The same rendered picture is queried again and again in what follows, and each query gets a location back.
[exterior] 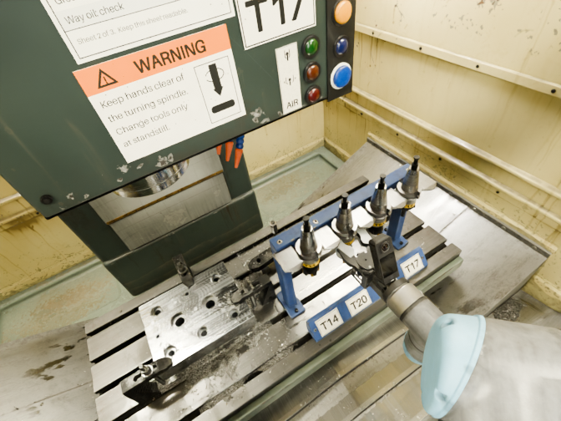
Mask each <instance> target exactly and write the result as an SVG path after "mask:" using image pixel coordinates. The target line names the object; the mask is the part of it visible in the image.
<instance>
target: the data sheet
mask: <svg viewBox="0 0 561 421"><path fill-rule="evenodd" d="M41 2H42V4H43V6H44V7H45V9H46V10H47V12H48V15H49V16H50V18H51V19H52V20H53V23H54V25H55V26H56V28H57V30H58V31H59V33H60V34H61V36H62V38H63V40H64V42H65V43H66V44H67V46H68V49H69V50H70V52H71V54H72V55H73V57H74V58H75V60H76V62H77V64H81V63H86V62H88V61H91V60H95V59H97V58H102V57H105V56H108V55H110V54H113V53H118V52H121V51H124V50H126V49H129V48H134V47H137V46H139V45H143V44H146V43H150V42H153V41H156V40H159V39H161V38H166V37H169V36H172V35H175V34H177V33H182V32H185V31H188V30H190V29H194V28H198V27H201V26H204V25H207V24H210V23H214V22H217V21H220V20H223V19H226V18H230V17H234V16H235V10H234V6H233V2H232V0H41Z"/></svg>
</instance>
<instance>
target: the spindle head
mask: <svg viewBox="0 0 561 421"><path fill-rule="evenodd" d="M232 2H233V6H234V10H235V16H234V17H230V18H226V19H223V20H220V21H217V22H214V23H210V24H207V25H204V26H201V27H198V28H194V29H190V30H188V31H185V32H182V33H177V34H175V35H172V36H169V37H166V38H161V39H159V40H156V41H153V42H150V43H146V44H143V45H139V46H137V47H134V48H129V49H126V50H124V51H121V52H118V53H113V54H110V55H108V56H105V57H102V58H97V59H95V60H91V61H88V62H86V63H81V64H77V62H76V60H75V58H74V57H73V55H72V54H71V52H70V50H69V49H68V46H67V44H66V43H65V42H64V40H63V38H62V36H61V34H60V33H59V31H58V30H57V28H56V26H55V25H54V23H53V20H52V19H51V18H50V16H49V15H48V12H47V10H46V9H45V7H44V6H43V4H42V2H41V0H0V176H2V178H3V179H5V181H6V182H7V183H8V184H10V186H11V187H12V188H13V189H15V191H16V192H17V193H18V194H19V195H20V196H22V197H23V198H24V199H25V200H26V201H27V202H28V203H29V204H30V205H31V206H32V207H33V208H34V209H35V210H36V211H38V212H40V213H41V214H42V215H43V216H44V218H45V219H46V220H50V219H52V218H54V217H56V216H59V215H62V214H63V213H65V212H67V211H70V210H72V209H75V208H77V207H79V206H81V205H84V204H87V203H89V202H90V201H92V200H96V199H98V198H100V197H102V196H104V195H107V194H109V193H112V192H114V191H116V190H119V189H121V188H123V187H125V186H127V185H131V184H133V183H134V182H137V181H139V180H142V179H144V178H146V177H148V176H151V175H153V174H156V173H158V172H160V171H162V170H165V169H167V168H169V167H171V166H173V165H177V164H178V163H181V162H183V161H185V160H188V159H190V158H192V157H195V156H196V155H200V154H202V153H204V152H206V151H208V150H212V149H213V148H215V147H217V146H220V145H222V144H225V143H227V142H229V141H231V140H233V139H236V138H239V137H241V136H242V135H245V134H248V133H250V132H252V131H254V130H257V129H259V128H261V127H264V126H266V125H268V124H271V123H273V122H276V121H277V120H279V119H283V118H285V117H286V116H289V115H291V114H294V113H296V112H298V111H301V110H303V109H306V108H308V107H310V106H312V105H314V104H308V103H307V102H306V99H305V96H306V91H307V90H308V89H309V88H310V87H311V86H312V85H318V86H319V87H320V88H321V97H320V99H319V100H318V102H317V103H320V102H321V101H323V100H326V99H327V53H326V0H315V5H316V26H313V27H310V28H306V29H304V30H301V31H299V32H296V33H292V34H289V35H287V36H285V37H282V38H278V39H275V40H272V41H269V42H268V43H263V44H261V45H258V46H255V47H253V48H249V49H246V50H245V49H244V44H243V40H242V36H241V31H240V24H239V19H238V15H237V11H236V6H235V0H232ZM222 24H226V28H227V32H228V36H229V40H230V46H231V50H232V54H233V58H234V62H235V69H236V73H237V76H238V80H239V84H240V91H241V95H242V99H243V103H244V106H245V113H246V114H245V115H243V116H240V117H239V118H236V119H233V120H231V121H229V122H226V123H224V124H221V125H219V126H216V127H214V128H212V129H209V130H206V131H205V132H202V133H200V134H197V135H195V136H192V137H190V138H188V139H185V140H182V141H180V142H178V143H176V144H174V145H171V146H168V147H166V148H163V149H161V150H158V151H156V152H154V153H152V154H150V155H146V156H144V157H142V158H139V159H137V160H134V161H132V162H129V163H128V162H127V161H126V159H125V158H124V156H123V154H122V153H121V151H120V149H119V147H118V146H117V145H116V143H115V142H114V139H113V138H112V136H111V134H110V133H109V131H108V130H107V128H106V127H105V125H104V123H103V121H102V120H101V119H100V117H99V115H98V113H97V111H96V110H95V108H94V107H93V105H92V104H91V102H90V100H89V99H88V96H87V95H86V93H85V92H84V91H83V89H82V87H81V85H80V84H79V82H78V80H77V79H76V77H75V76H74V74H73V72H74V71H77V70H80V69H83V68H87V67H90V66H93V65H96V64H99V63H103V62H106V61H109V60H112V59H115V58H119V57H122V56H124V55H128V54H131V53H135V52H138V51H140V50H144V49H147V48H151V47H153V46H156V45H160V44H162V43H167V42H169V41H172V40H175V39H178V38H182V37H185V36H188V35H191V34H194V33H198V32H201V31H204V30H206V29H210V28H214V27H217V26H220V25H222ZM312 34H313V35H316V36H317V37H318V38H319V39H320V43H321V46H320V49H319V52H318V54H317V55H316V56H315V57H314V58H306V57H305V56H304V55H303V53H302V51H301V47H302V44H303V42H304V40H305V38H306V37H307V36H309V35H312ZM295 42H297V53H298V64H299V75H300V85H301V106H302V107H301V108H299V109H296V110H293V111H291V112H290V113H288V114H283V107H282V100H281V88H280V81H279V74H278V68H277V61H276V55H275V50H276V49H278V48H281V47H284V46H286V45H289V44H292V43H295ZM312 61H316V62H318V64H320V66H321V74H320V76H319V78H318V79H317V80H316V81H315V82H313V83H308V82H306V81H305V79H304V75H303V73H304V69H305V67H306V65H307V64H308V63H310V62H312ZM317 103H316V104H317Z"/></svg>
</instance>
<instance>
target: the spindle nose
mask: <svg viewBox="0 0 561 421"><path fill-rule="evenodd" d="M189 162H190V159H188V160H185V161H183V162H181V163H178V164H177V165H173V166H171V167H169V168H167V169H165V170H162V171H160V172H158V173H156V174H153V175H151V176H148V177H146V178H144V179H142V180H139V181H137V182H134V183H133V184H131V185H127V186H125V187H123V188H121V189H119V190H116V191H114V193H115V194H116V195H119V196H123V197H128V198H137V197H144V196H148V195H153V194H156V193H158V192H160V191H162V190H165V189H167V188H168V187H170V186H172V184H174V183H175V182H176V181H177V180H178V179H179V178H180V177H181V176H182V175H183V174H184V173H185V171H186V170H187V168H188V166H189Z"/></svg>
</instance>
